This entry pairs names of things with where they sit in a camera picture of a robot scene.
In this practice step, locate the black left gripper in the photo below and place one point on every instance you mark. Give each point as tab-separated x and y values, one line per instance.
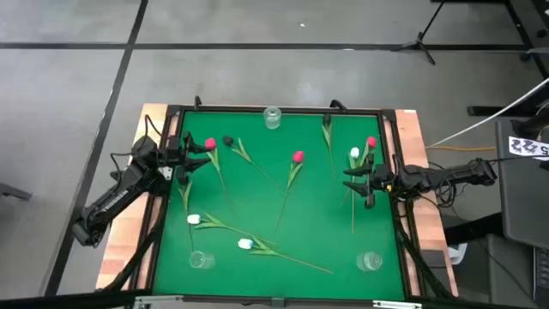
173	152

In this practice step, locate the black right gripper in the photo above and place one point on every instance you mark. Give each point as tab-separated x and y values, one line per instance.
383	178

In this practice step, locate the pink artificial tulip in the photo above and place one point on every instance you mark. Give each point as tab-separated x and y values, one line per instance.
210	143
298	156
371	141

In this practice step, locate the white artificial tulip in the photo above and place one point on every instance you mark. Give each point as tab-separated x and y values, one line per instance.
354	152
245	244
194	219

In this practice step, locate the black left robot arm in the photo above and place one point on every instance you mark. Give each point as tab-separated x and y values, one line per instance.
107	205

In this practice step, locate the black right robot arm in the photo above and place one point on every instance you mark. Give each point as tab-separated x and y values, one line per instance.
463	173

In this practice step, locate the clear glass vase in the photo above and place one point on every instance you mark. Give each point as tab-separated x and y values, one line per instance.
272	118
369	261
201	260

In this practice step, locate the white plastic container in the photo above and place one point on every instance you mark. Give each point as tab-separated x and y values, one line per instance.
458	253

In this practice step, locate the green felt mat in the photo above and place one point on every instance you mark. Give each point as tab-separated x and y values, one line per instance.
257	283

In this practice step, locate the black desk foot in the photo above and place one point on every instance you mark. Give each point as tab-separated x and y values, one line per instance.
484	111

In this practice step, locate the black tripod stand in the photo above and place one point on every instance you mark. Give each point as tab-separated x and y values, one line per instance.
419	43

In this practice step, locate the dark grey desk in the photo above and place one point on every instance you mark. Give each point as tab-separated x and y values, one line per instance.
523	206

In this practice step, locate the white printed number tag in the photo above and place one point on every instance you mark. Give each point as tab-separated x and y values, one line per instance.
527	147

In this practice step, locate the dark grey stand foot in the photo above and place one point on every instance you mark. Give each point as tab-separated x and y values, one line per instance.
13	191

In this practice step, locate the black keyboard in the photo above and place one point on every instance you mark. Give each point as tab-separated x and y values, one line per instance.
542	274

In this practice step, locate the black metal table frame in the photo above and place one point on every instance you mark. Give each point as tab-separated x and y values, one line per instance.
214	109

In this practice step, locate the silver metal bracket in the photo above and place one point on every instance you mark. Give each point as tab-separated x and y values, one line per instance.
158	300
396	304

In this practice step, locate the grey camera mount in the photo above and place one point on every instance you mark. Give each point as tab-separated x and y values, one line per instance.
278	302

